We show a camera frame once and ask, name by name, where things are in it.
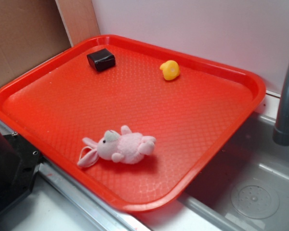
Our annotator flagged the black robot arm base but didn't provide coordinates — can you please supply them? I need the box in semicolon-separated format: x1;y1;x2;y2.
0;133;40;215

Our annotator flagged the yellow rubber duck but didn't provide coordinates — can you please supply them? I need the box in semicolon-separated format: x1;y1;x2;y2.
159;60;180;81

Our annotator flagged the red plastic tray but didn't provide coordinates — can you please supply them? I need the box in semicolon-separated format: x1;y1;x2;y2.
0;35;266;213

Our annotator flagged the pink plush bunny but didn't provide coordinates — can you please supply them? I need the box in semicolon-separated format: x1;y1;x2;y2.
77;125;156;168

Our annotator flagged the black rectangular block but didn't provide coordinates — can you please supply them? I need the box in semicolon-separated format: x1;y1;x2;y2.
87;49;116;72

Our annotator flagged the grey toy sink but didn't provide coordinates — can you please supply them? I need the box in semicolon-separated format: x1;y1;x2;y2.
0;92;289;231

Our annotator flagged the brown cardboard panel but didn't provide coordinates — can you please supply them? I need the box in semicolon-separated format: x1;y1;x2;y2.
0;0;100;88

